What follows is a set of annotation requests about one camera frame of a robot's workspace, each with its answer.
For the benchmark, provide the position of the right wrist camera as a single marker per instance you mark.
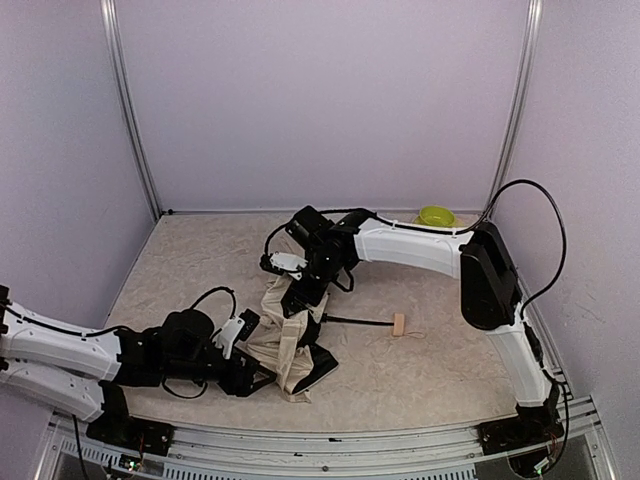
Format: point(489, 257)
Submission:
point(281, 263)

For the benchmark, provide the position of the beige round plate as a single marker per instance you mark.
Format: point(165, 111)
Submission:
point(460, 220)

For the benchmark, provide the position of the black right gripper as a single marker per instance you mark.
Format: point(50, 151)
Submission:
point(297, 302)

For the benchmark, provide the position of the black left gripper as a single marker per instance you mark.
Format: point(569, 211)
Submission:
point(238, 373)

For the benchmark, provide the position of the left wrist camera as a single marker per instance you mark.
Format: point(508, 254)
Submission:
point(238, 328)

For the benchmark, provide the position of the corner aluminium post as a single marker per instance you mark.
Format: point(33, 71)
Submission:
point(518, 102)
point(112, 32)

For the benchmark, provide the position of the beige folding umbrella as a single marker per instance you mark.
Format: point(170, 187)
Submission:
point(287, 341)

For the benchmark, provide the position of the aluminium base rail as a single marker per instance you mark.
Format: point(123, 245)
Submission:
point(445, 452)

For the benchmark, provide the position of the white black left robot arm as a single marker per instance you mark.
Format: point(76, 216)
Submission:
point(83, 371)

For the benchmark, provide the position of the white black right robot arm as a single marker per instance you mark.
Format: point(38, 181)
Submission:
point(476, 257)

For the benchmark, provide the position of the right corner aluminium post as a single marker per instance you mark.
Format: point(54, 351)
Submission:
point(518, 102)

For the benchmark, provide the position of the green plastic bowl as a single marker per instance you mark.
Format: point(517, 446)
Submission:
point(437, 216)

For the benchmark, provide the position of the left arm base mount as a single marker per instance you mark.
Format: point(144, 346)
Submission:
point(143, 436)

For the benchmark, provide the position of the left corner aluminium post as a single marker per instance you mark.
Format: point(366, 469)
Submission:
point(112, 32)

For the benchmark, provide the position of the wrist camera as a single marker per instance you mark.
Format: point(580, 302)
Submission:
point(238, 328)
point(281, 263)

